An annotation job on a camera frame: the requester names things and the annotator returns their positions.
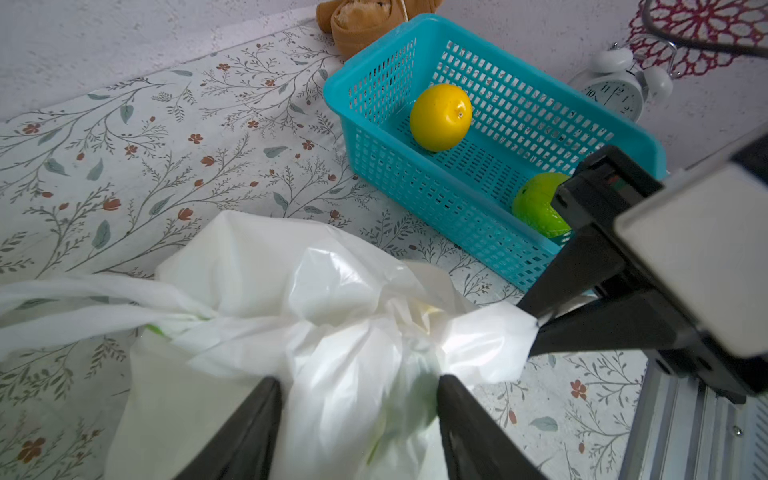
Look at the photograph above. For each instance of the yellow fruit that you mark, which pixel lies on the yellow fruit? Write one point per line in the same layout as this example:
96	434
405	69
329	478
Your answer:
441	117

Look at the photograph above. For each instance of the white alarm clock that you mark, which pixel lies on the white alarm clock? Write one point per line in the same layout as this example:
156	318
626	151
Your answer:
613	79

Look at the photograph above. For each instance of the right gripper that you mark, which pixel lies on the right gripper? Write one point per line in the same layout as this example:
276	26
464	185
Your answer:
601	297

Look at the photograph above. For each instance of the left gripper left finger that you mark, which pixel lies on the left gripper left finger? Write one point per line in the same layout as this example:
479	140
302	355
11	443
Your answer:
244	446

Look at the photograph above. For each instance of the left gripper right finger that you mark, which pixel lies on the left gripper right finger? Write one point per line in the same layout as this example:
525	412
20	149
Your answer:
474	446

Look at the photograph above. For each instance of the teal plastic basket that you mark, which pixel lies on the teal plastic basket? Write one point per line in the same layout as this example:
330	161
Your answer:
524	123

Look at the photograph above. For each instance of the brown teddy bear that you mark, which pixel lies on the brown teddy bear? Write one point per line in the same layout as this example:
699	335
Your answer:
356	24

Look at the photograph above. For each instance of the white plastic bag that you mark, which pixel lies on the white plastic bag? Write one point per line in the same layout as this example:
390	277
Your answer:
356	338

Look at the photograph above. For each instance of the green apple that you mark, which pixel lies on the green apple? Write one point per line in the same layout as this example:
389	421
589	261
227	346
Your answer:
532	205

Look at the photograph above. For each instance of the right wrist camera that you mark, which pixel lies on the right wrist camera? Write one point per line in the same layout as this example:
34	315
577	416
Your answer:
703	236

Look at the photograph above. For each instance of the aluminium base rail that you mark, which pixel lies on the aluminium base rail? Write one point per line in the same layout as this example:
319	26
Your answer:
683	430

